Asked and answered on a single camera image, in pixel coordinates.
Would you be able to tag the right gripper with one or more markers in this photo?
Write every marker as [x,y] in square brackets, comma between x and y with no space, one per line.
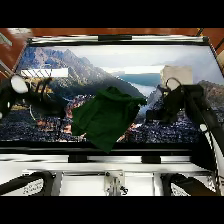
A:
[156,115]

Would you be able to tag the dark green T-shirt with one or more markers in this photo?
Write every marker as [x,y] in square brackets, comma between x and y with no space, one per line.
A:
[103,120]

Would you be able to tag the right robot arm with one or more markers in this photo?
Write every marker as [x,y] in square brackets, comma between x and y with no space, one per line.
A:
[196,101]

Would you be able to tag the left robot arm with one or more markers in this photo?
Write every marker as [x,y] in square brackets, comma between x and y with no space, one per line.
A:
[10,96]

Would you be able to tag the beige garment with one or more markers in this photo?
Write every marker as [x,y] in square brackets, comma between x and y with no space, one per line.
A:
[180,75]

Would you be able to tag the silver frame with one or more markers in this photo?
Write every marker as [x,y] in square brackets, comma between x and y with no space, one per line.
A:
[100,166]

